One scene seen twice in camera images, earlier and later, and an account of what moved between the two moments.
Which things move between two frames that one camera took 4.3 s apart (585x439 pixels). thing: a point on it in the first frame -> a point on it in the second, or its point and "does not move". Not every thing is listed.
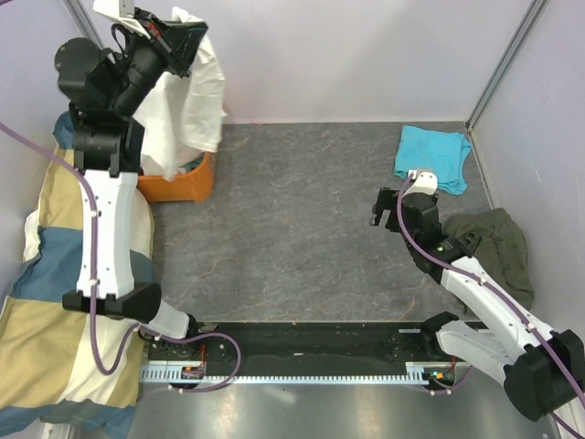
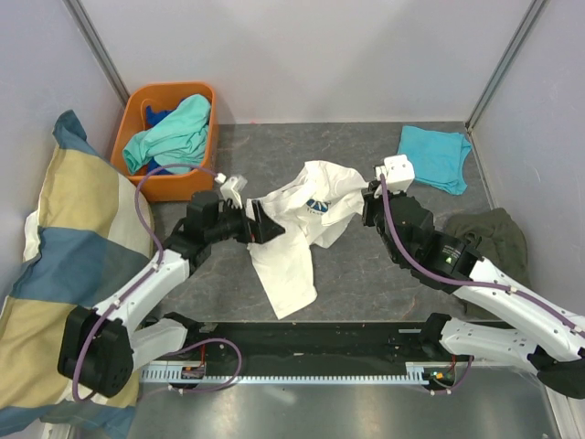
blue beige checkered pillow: (68, 373) does not move
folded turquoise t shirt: (443, 152) does not move
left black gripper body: (161, 44) -> (234, 224)
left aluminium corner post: (85, 23) does not move
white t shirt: (183, 116) -> (315, 208)
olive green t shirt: (497, 245) does not move
